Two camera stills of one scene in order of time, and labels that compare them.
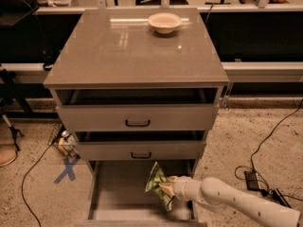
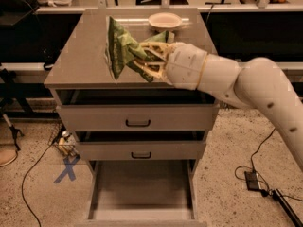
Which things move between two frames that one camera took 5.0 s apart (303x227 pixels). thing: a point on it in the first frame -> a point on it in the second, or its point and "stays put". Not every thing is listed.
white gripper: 180,186 -> 186,66
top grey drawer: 137,110 stays put
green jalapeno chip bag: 156,177 -> 122,51
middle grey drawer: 140,145 stays put
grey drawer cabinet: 137,86 stays put
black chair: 14,8 stays put
